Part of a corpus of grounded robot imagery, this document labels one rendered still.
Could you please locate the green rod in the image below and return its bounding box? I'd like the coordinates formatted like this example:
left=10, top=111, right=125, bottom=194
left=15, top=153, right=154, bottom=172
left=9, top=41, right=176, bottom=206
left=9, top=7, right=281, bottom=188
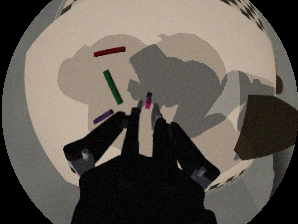
left=103, top=70, right=123, bottom=105

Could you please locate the purple rod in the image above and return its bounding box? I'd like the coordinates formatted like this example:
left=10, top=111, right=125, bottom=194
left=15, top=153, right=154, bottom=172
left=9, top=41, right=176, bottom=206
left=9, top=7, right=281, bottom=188
left=93, top=109, right=114, bottom=124

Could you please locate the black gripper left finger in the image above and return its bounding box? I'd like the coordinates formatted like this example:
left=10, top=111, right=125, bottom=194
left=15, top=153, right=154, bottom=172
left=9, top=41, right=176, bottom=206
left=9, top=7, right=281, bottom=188
left=63, top=100, right=143, bottom=189

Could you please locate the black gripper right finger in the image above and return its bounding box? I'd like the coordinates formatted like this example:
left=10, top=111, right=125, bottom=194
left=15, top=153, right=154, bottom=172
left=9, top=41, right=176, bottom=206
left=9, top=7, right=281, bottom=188
left=151, top=103, right=220, bottom=192

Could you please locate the dark red rod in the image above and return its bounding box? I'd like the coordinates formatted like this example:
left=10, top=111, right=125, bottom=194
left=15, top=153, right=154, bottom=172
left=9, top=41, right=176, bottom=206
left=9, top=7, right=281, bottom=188
left=94, top=46, right=125, bottom=57

